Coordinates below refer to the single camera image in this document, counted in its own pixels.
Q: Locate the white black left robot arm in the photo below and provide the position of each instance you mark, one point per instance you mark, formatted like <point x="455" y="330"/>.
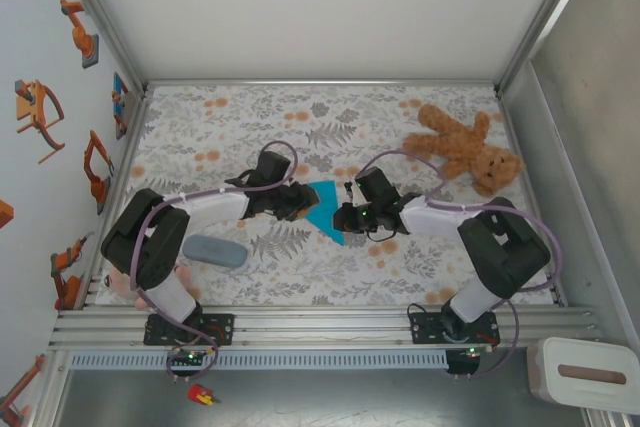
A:
<point x="210" y="204"/>

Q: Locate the blue cloth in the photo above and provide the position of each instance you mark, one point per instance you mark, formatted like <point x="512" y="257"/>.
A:
<point x="325" y="219"/>

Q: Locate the grey oval case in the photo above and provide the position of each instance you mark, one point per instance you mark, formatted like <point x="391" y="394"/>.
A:
<point x="215" y="251"/>

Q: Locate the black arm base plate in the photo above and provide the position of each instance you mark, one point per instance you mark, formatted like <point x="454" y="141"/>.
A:
<point x="422" y="329"/>
<point x="225" y="329"/>

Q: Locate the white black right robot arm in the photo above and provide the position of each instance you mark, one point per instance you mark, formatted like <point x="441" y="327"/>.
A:
<point x="435" y="214"/>

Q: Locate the white tissue box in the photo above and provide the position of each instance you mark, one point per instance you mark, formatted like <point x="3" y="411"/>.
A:
<point x="585" y="372"/>

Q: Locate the brown teddy bear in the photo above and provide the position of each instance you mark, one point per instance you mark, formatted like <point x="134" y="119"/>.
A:
<point x="465" y="147"/>

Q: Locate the orange block wall sticker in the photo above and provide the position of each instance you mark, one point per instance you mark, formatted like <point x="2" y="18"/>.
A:
<point x="5" y="214"/>

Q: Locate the black circuit board green LED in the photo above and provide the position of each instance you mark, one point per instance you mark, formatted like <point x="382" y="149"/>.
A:
<point x="190" y="357"/>
<point x="460" y="362"/>

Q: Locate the orange gripper wall sticker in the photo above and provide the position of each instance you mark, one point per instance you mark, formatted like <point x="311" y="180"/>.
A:
<point x="30" y="107"/>

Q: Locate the floral table mat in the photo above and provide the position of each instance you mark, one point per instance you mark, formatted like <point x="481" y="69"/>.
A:
<point x="300" y="272"/>

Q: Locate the aluminium frame post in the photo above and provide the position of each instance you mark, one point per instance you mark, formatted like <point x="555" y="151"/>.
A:
<point x="104" y="17"/>
<point x="547" y="17"/>

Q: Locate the small red yellow toy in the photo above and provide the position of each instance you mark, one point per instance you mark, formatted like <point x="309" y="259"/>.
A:
<point x="201" y="393"/>

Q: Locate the aluminium frame bar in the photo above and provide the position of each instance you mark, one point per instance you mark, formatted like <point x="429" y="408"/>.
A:
<point x="320" y="82"/>

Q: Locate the pink plush doll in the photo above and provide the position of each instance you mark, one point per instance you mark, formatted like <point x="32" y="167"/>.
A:
<point x="117" y="282"/>

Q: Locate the aluminium front rail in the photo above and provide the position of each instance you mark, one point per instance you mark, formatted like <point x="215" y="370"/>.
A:
<point x="325" y="327"/>

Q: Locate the blue orange machine wall sticker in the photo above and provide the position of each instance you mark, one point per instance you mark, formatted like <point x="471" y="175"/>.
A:
<point x="120" y="107"/>

